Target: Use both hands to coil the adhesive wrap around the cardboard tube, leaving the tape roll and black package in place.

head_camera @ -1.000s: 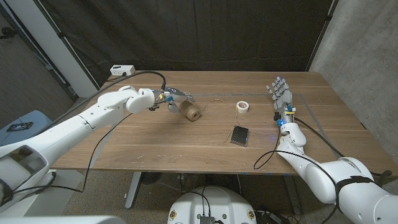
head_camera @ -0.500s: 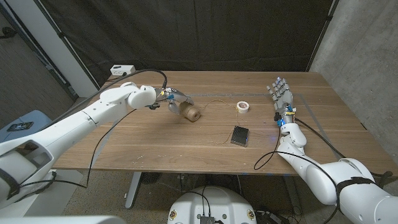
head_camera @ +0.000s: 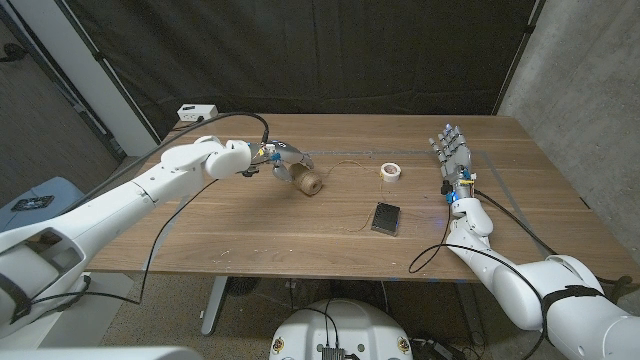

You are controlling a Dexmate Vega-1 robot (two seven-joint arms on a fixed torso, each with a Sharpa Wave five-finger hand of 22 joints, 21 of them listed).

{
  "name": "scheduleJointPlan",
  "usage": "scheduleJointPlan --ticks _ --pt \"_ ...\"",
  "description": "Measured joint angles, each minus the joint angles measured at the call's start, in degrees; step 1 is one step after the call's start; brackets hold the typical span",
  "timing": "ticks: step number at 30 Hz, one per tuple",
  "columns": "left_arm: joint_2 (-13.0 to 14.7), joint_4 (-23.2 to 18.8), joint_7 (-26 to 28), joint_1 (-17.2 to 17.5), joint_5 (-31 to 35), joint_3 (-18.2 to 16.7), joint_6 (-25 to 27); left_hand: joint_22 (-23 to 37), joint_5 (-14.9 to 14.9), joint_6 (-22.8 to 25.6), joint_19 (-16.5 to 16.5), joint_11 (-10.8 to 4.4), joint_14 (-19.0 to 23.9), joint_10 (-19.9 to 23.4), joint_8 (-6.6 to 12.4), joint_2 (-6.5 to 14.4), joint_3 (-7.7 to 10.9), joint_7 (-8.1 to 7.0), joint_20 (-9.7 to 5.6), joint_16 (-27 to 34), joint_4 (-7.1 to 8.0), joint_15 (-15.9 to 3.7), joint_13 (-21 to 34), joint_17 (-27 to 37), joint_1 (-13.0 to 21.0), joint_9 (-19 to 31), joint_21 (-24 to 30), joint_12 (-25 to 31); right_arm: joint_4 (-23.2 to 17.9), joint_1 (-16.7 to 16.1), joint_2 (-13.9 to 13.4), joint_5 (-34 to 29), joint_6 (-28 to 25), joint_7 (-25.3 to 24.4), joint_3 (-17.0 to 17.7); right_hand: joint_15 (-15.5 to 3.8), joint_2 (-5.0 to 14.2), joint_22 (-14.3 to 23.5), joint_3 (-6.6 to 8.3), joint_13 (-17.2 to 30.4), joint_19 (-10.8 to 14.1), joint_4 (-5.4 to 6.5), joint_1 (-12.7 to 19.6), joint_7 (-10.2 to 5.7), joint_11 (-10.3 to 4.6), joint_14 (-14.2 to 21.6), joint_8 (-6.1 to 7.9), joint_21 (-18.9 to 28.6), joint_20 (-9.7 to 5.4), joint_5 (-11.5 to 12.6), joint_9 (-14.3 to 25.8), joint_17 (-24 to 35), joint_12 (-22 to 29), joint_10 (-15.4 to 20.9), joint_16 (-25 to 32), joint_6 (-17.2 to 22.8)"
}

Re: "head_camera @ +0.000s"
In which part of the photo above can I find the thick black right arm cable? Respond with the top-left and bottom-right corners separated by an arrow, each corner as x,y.
472,188 -> 636,291

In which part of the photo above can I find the black backdrop frame pole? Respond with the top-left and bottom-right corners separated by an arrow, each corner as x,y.
492,0 -> 546,115
52,0 -> 162,145

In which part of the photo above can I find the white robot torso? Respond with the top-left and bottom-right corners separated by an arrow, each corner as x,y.
268,298 -> 415,360

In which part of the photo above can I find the white power outlet box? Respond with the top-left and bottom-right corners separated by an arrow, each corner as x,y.
176,103 -> 219,123

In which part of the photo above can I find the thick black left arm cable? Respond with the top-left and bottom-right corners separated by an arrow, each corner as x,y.
59,111 -> 271,216

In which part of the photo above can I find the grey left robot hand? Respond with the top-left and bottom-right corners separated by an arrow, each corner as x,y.
247,140 -> 316,184

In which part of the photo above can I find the blue plastic container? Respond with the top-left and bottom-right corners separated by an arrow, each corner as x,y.
0,176 -> 86,235

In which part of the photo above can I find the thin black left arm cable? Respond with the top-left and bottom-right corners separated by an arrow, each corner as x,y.
9,178 -> 220,321

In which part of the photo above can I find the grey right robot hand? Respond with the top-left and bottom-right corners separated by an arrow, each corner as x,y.
428,123 -> 479,202

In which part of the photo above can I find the black flat package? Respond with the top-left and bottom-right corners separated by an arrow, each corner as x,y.
370,201 -> 401,237

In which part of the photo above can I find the black outlet box cord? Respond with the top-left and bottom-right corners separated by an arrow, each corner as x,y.
169,115 -> 205,132

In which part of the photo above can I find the black round fan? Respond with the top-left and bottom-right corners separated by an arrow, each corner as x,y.
227,276 -> 262,296

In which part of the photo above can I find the black torso cable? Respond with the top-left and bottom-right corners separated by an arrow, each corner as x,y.
292,298 -> 342,351

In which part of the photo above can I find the jute twine strand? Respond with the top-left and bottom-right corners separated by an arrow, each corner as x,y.
322,158 -> 401,233

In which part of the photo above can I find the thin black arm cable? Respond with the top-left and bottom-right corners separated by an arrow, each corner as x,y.
408,199 -> 549,360
9,178 -> 220,321

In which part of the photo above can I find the light grey table leg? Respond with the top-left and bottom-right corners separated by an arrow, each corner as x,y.
201,275 -> 231,336

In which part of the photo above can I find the black wall fixture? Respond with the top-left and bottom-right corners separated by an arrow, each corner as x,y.
0,42 -> 29,64

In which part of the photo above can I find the white adhesive tape roll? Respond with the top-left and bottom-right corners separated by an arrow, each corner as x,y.
379,161 -> 402,183

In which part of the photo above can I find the brown jute twine spool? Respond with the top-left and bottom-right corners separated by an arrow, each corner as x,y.
289,162 -> 324,197

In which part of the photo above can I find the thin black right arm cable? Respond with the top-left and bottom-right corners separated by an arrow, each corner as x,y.
408,199 -> 549,360

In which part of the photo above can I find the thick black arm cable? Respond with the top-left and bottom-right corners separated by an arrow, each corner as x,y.
59,111 -> 271,216
472,188 -> 636,291

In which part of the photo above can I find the black backdrop curtain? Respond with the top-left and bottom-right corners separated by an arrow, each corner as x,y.
52,0 -> 546,141

